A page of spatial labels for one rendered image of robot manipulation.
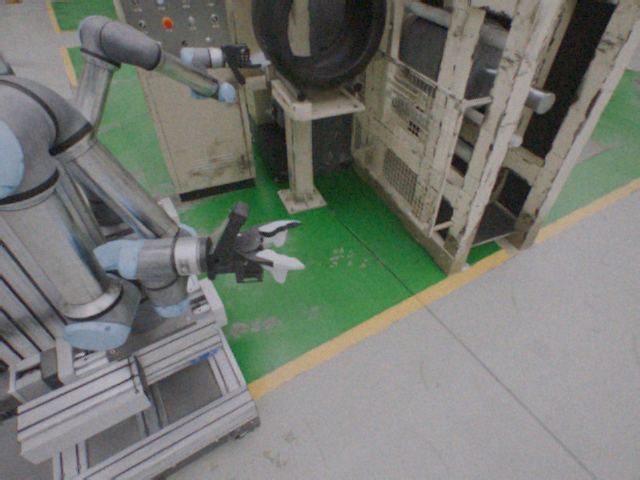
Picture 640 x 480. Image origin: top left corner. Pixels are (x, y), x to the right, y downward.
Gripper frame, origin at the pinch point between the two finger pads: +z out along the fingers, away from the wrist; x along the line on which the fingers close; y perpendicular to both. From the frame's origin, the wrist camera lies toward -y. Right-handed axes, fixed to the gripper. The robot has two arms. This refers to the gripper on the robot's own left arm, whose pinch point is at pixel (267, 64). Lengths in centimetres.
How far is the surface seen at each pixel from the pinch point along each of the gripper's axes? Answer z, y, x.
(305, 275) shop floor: 13, -101, -36
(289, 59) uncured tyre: 5.8, 5.2, -11.5
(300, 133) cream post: 28, -46, 26
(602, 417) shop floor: 97, -91, -151
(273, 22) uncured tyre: -1.1, 18.2, -10.4
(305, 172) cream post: 34, -73, 26
